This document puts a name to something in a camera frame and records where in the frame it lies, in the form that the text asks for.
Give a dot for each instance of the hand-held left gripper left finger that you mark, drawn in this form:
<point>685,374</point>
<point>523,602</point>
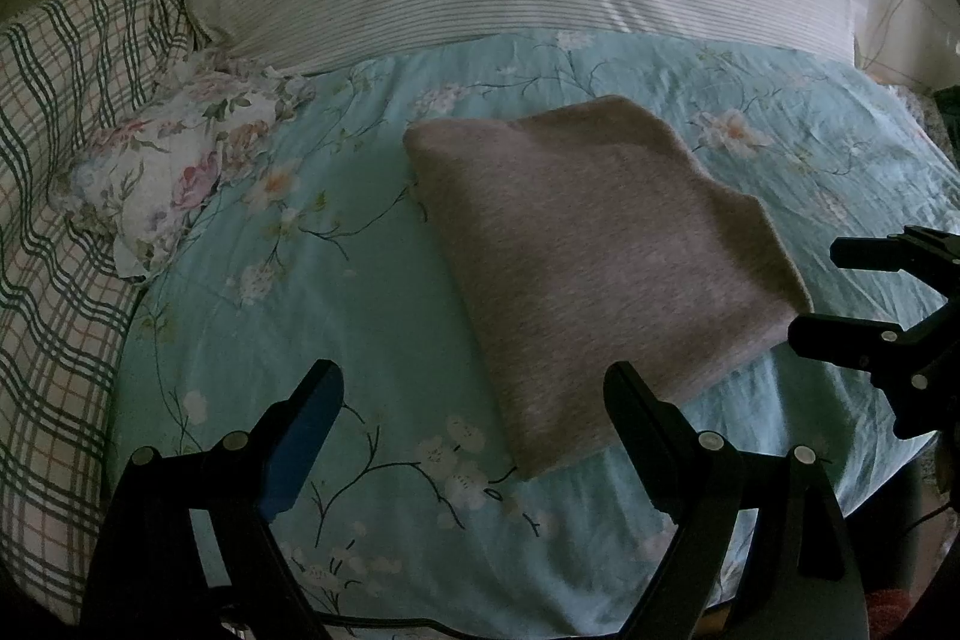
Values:
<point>300,452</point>

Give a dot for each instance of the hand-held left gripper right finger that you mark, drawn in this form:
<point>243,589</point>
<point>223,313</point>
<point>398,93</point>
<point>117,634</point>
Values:
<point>639,424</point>

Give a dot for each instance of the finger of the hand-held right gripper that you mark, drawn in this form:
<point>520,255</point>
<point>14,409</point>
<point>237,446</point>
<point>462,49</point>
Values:
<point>900,250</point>
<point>847,336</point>

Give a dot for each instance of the grey knit garment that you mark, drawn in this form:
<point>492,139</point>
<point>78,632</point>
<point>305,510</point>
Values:
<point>600,272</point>

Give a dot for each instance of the teal floral bed sheet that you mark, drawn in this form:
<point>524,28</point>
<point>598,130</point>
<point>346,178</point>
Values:
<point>300,310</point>

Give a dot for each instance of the white floral pillow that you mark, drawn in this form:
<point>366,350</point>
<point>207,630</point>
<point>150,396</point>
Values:
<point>165,160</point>

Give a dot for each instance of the green plaid blanket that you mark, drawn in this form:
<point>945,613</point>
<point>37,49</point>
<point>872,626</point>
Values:
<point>60,85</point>

